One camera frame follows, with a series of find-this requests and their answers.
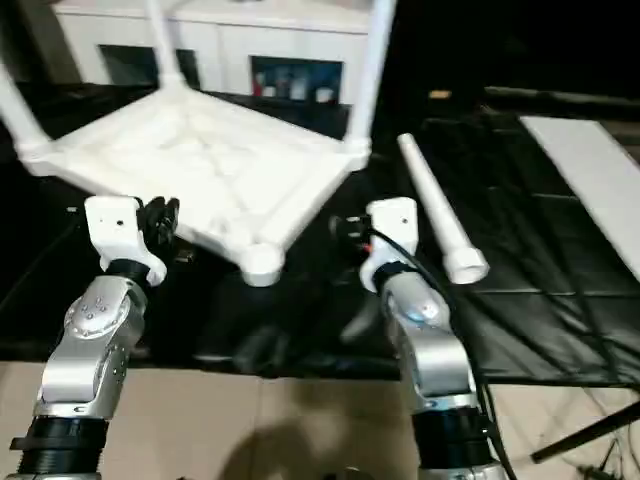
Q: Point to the small white cup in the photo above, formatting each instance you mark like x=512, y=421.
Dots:
x=323, y=94
x=298, y=90

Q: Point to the black metal rail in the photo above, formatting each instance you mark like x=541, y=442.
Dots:
x=565, y=97

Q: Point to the white flat board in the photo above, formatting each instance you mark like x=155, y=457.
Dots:
x=585, y=175

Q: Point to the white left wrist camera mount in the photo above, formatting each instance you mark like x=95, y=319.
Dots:
x=115, y=225

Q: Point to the black work mat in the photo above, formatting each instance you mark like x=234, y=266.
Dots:
x=525, y=240

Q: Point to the white cabinet with glass doors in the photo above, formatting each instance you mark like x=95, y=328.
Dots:
x=225, y=30

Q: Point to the black metal stand frame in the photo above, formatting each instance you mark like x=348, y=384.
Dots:
x=585, y=430

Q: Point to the white plastic table leg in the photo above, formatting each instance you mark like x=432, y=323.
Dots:
x=20, y=115
x=165, y=45
x=372, y=75
x=440, y=210

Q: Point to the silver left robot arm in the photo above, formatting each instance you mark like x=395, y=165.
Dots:
x=90, y=350

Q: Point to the white plastic table top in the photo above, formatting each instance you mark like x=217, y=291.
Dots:
x=200, y=160

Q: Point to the small tan label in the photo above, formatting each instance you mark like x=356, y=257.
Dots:
x=440, y=93

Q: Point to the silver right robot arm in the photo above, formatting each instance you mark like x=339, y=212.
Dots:
x=435, y=350

